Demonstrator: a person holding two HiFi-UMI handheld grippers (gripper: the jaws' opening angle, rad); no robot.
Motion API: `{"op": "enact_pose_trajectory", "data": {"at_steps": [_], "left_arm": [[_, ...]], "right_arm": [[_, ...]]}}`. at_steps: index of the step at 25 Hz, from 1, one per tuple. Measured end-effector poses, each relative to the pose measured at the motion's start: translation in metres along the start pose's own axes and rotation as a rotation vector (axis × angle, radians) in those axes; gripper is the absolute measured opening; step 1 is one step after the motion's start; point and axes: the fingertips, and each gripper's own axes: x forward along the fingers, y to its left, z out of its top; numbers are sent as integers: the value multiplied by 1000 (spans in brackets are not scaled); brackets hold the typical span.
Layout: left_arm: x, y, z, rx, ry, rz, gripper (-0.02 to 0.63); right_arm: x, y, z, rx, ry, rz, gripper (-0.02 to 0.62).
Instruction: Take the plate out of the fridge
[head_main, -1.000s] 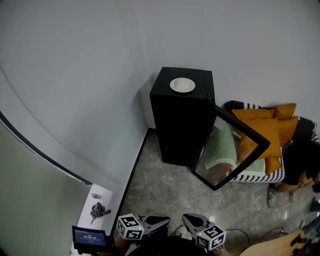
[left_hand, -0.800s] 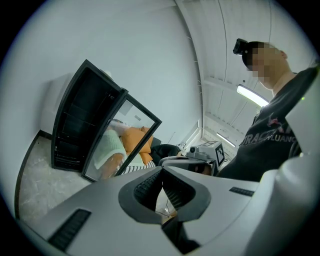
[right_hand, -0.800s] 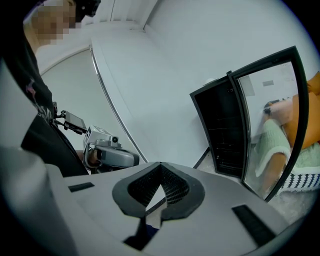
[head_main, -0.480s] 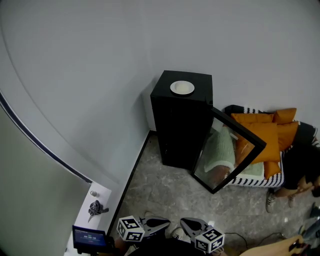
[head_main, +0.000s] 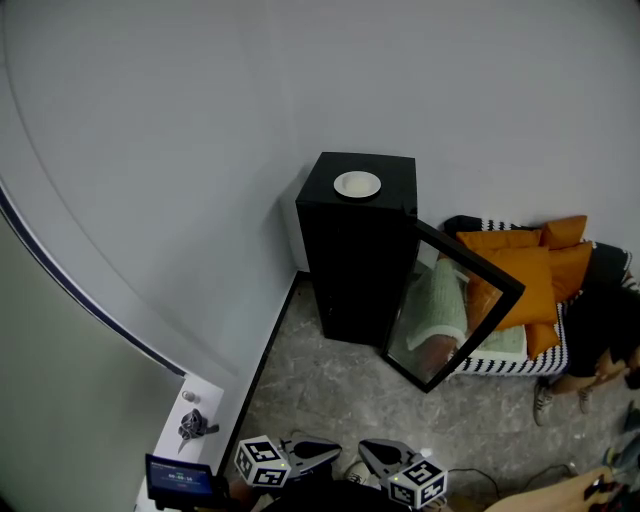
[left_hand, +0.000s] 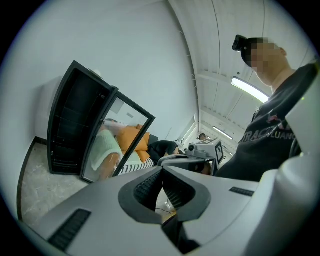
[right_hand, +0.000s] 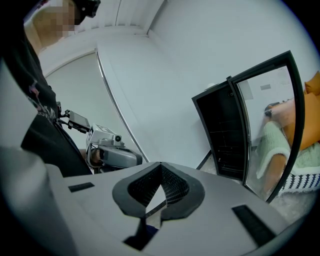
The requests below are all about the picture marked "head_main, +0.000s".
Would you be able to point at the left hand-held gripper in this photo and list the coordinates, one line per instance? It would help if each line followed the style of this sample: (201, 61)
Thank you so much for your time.
(262, 462)

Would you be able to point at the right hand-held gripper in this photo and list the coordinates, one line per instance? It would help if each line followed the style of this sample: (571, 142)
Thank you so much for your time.
(417, 482)

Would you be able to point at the black cabinet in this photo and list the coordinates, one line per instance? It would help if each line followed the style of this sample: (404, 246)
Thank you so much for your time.
(360, 260)

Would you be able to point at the white plate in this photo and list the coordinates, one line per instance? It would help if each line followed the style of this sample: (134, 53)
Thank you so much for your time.
(339, 186)

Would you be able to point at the person's right forearm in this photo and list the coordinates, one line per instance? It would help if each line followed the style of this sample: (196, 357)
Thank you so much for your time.
(462, 505)

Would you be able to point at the person's left forearm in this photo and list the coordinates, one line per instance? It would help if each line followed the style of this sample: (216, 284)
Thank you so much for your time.
(240, 495)

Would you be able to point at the person's white shoe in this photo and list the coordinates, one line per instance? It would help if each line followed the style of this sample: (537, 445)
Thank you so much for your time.
(357, 472)

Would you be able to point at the person's black shirt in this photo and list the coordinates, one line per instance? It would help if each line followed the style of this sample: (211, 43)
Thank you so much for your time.
(340, 500)

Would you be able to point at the black baseboard strip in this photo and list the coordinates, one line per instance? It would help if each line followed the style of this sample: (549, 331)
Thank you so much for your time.
(270, 350)

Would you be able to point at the white window sill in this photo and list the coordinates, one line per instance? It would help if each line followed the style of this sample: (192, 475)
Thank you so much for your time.
(205, 395)

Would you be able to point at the black monitor on stand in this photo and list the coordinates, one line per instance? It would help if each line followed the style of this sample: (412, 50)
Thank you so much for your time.
(182, 480)

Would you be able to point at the small clear cup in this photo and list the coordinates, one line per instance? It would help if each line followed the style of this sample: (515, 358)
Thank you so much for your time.
(190, 396)

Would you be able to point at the black white striped sofa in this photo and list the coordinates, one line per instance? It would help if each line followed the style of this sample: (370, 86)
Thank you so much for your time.
(500, 366)

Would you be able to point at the light wooden table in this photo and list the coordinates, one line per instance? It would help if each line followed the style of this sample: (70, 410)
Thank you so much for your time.
(540, 495)

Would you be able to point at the dark red tool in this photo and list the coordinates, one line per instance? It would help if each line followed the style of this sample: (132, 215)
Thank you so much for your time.
(602, 487)

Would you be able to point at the large orange cushion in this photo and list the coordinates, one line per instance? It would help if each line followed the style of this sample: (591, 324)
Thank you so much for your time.
(530, 285)

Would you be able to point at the window with dark frame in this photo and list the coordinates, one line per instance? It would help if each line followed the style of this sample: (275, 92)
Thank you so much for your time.
(65, 375)

